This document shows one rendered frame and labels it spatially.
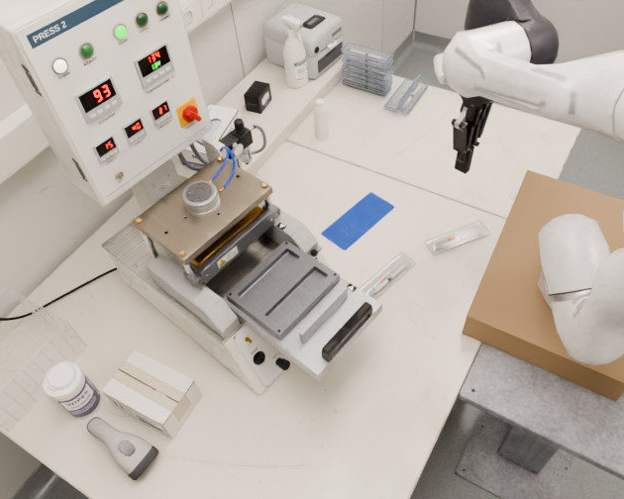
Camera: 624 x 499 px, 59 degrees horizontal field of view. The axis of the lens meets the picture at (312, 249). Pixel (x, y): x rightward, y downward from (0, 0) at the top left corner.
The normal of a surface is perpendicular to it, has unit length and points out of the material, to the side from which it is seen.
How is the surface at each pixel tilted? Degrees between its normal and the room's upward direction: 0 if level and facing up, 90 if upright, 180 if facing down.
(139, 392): 1
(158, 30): 90
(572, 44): 90
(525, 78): 62
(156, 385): 1
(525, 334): 40
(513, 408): 0
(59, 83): 90
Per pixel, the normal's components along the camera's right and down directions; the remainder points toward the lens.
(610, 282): -0.99, -0.07
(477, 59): -0.78, 0.06
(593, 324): -0.58, 0.65
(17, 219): 0.85, 0.37
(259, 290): -0.07, -0.62
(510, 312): -0.38, -0.02
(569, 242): -0.55, -0.17
